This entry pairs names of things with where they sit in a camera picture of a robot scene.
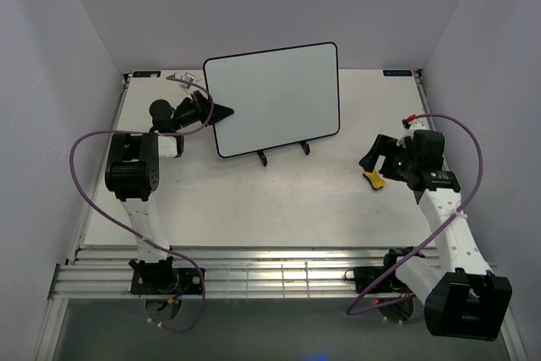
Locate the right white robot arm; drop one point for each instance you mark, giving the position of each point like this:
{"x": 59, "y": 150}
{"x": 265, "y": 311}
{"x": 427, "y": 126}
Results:
{"x": 464, "y": 298}

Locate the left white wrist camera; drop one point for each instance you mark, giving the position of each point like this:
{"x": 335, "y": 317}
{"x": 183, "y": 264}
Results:
{"x": 185, "y": 81}

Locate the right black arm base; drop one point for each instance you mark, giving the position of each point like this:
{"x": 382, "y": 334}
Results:
{"x": 404, "y": 279}

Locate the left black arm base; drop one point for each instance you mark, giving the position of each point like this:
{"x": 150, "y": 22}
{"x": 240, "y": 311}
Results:
{"x": 146, "y": 281}

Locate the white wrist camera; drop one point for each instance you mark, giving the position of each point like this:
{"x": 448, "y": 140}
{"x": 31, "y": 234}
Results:
{"x": 410, "y": 125}
{"x": 185, "y": 81}

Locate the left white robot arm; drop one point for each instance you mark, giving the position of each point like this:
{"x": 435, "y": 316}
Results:
{"x": 133, "y": 175}

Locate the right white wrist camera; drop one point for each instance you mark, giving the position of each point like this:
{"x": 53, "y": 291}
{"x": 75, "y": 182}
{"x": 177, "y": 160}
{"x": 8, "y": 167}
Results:
{"x": 410, "y": 125}

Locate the right blue table label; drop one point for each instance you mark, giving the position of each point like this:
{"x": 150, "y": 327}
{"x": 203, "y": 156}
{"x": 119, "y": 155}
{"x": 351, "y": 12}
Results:
{"x": 397, "y": 73}

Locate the blue table label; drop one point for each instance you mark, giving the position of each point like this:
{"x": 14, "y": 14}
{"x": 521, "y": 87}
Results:
{"x": 397, "y": 73}
{"x": 146, "y": 74}

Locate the yellow bone-shaped eraser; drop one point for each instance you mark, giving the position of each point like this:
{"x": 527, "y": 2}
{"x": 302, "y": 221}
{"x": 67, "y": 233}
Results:
{"x": 374, "y": 179}

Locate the metal wire board stand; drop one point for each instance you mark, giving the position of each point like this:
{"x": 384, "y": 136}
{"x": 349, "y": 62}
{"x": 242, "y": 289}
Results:
{"x": 283, "y": 150}

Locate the left blue table label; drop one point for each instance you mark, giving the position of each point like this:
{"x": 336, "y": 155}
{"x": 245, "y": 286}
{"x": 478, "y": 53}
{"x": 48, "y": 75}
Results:
{"x": 146, "y": 74}

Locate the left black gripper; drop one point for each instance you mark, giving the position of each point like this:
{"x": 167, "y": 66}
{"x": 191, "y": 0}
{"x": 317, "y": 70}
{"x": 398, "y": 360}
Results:
{"x": 199, "y": 101}

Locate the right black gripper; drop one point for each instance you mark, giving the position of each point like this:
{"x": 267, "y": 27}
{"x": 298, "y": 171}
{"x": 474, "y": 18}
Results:
{"x": 383, "y": 146}

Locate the white whiteboard black frame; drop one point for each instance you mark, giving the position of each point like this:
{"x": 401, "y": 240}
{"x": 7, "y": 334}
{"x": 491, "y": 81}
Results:
{"x": 278, "y": 97}

